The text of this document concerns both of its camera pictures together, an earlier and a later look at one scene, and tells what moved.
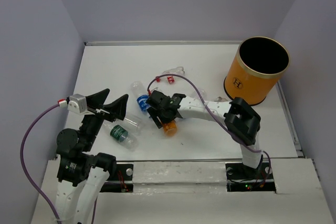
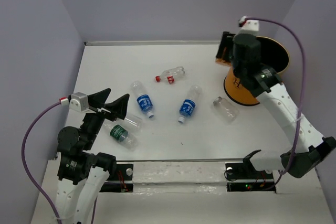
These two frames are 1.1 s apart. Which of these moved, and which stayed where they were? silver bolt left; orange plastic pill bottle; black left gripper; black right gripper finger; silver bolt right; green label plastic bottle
Moved: black right gripper finger; orange plastic pill bottle
Stayed: silver bolt left; black left gripper; green label plastic bottle; silver bolt right
